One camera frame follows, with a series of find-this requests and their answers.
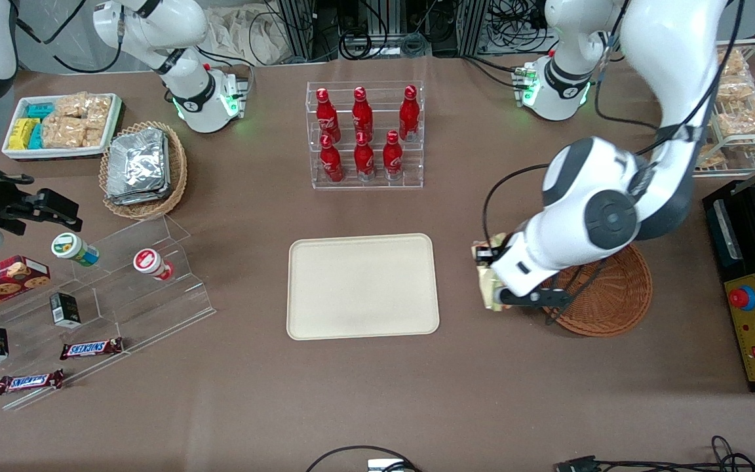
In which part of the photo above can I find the round brown wicker basket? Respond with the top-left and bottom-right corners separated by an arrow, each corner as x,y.
540,243 -> 653,338

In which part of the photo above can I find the beige plastic tray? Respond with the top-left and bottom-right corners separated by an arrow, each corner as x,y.
286,233 -> 441,342

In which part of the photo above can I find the oval brown wicker basket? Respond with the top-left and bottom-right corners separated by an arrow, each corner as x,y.
99,121 -> 188,220

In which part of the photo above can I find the green lid white cup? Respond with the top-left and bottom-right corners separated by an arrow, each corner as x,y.
50,232 -> 100,267

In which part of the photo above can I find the yellow snack pack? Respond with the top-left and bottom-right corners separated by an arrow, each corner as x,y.
8,118 -> 41,150

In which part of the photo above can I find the white rectangular snack bin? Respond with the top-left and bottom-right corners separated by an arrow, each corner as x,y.
1,93 -> 123,161

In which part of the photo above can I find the silver foil pouch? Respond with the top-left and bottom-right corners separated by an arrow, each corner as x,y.
106,186 -> 172,206
107,128 -> 170,197

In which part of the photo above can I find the red lid white cup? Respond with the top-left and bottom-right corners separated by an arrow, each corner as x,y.
132,247 -> 176,282

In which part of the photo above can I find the red aluminium cola bottle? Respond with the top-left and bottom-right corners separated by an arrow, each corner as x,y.
399,85 -> 420,142
316,88 -> 341,142
383,130 -> 404,180
352,87 -> 374,140
320,134 -> 344,183
354,131 -> 376,182

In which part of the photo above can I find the clear acrylic stepped stand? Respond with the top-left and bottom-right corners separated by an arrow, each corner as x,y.
0,215 -> 218,412

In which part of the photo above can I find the brown Snickers bar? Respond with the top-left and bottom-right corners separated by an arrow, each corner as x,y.
60,338 -> 124,361
0,369 -> 65,395

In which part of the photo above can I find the clear acrylic bottle rack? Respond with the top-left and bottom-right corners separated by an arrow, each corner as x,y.
306,80 -> 425,191

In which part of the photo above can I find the black control box yellow panel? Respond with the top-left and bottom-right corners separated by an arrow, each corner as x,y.
702,180 -> 755,394

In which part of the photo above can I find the crumpled white plastic sheet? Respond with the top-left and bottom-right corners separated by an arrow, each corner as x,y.
204,3 -> 286,66

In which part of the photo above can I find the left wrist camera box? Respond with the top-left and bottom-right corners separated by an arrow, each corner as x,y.
499,287 -> 573,310

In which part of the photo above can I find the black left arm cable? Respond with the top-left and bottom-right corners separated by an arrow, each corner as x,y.
481,164 -> 614,325

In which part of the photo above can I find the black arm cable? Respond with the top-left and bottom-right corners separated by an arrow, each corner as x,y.
481,164 -> 614,325
17,0 -> 123,74

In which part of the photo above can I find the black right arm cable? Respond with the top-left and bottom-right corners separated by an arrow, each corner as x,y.
17,0 -> 123,74

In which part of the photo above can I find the black cable with connector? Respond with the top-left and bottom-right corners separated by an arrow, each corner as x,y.
554,435 -> 755,472

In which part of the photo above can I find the silver metal handle bar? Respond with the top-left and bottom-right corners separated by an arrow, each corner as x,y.
712,199 -> 743,261

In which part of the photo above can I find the black background cable bundle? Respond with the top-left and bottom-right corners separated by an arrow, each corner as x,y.
315,0 -> 463,60

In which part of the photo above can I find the black looped floor cable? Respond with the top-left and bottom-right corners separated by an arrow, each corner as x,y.
304,445 -> 421,472

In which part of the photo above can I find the white wire rack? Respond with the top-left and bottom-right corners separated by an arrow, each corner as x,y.
692,38 -> 755,179

